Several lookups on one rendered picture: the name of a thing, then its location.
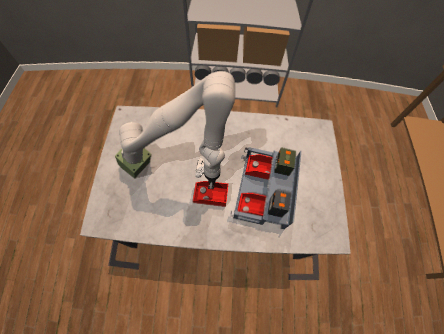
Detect grey metal shelf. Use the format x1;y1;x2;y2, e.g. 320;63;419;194
230;147;301;229

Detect olive green tool case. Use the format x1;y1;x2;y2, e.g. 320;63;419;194
274;148;296;176

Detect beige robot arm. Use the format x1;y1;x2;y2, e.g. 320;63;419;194
119;71;235;178

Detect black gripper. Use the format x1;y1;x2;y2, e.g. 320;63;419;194
204;173;220;189

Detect black tool case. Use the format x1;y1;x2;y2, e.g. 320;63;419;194
268;190;291;217

